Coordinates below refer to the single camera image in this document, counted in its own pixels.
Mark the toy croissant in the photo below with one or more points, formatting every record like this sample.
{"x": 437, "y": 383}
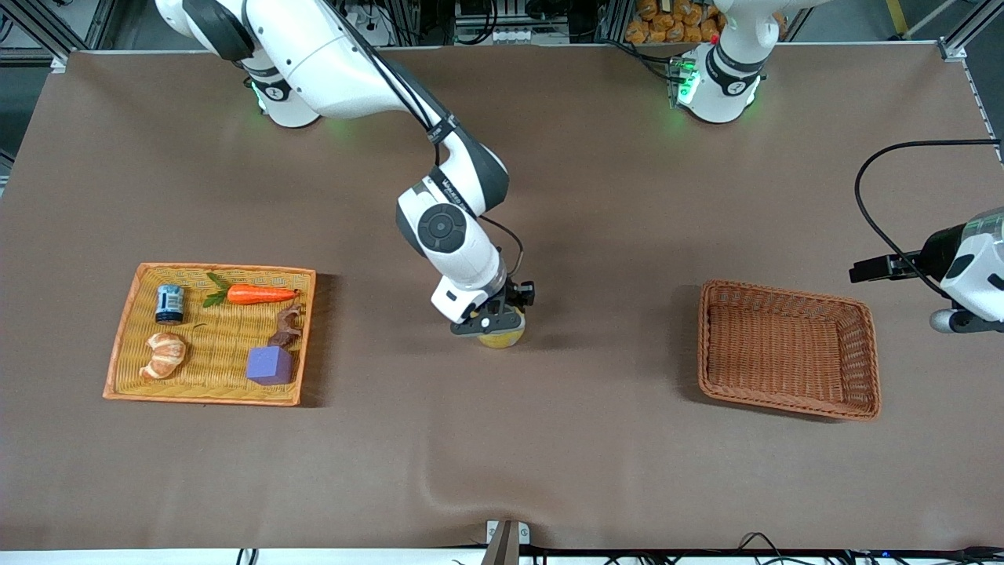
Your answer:
{"x": 163, "y": 357}

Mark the purple cube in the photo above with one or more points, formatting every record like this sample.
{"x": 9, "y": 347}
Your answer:
{"x": 269, "y": 366}

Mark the flat yellow orange-rimmed wicker tray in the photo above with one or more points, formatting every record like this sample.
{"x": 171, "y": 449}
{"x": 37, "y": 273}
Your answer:
{"x": 220, "y": 345}

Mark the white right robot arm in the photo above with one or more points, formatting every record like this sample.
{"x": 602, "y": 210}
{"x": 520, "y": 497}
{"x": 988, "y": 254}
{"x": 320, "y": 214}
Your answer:
{"x": 329, "y": 55}

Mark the bag of orange breads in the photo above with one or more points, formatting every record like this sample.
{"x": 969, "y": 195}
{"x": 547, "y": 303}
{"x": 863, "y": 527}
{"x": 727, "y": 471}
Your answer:
{"x": 667, "y": 23}

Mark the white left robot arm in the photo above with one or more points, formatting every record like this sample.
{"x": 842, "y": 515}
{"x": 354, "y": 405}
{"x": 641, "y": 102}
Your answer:
{"x": 722, "y": 90}

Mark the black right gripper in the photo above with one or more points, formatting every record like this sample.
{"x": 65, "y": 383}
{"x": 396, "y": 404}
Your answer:
{"x": 514, "y": 296}

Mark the aluminium frame post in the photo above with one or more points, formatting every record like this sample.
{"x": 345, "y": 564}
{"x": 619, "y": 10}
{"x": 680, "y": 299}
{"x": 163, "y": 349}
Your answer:
{"x": 39, "y": 31}
{"x": 953, "y": 47}

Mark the yellow clear tape roll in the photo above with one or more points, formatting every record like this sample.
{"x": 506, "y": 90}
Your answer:
{"x": 502, "y": 340}

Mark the metal table edge bracket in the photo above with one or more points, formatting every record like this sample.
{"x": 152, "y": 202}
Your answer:
{"x": 507, "y": 541}

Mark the brown toy horse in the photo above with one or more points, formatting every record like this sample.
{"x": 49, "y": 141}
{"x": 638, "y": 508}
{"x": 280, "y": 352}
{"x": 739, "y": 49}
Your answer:
{"x": 284, "y": 336}

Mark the orange toy carrot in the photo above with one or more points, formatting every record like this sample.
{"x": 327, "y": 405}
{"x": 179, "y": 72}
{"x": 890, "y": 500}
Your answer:
{"x": 259, "y": 295}

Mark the small blue can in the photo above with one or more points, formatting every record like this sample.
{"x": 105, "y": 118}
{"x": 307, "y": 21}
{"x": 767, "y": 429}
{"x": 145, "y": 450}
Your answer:
{"x": 169, "y": 306}

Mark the long white socket strip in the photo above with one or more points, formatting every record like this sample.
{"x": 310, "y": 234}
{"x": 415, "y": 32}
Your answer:
{"x": 510, "y": 35}

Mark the deep brown wicker basket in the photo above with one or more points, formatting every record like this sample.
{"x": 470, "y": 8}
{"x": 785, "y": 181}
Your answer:
{"x": 784, "y": 353}

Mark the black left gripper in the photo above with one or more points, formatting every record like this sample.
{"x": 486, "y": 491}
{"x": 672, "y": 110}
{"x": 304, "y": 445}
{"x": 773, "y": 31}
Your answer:
{"x": 930, "y": 250}

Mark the white power strip with plugs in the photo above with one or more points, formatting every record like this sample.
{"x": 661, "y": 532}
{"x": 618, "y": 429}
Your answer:
{"x": 365, "y": 16}

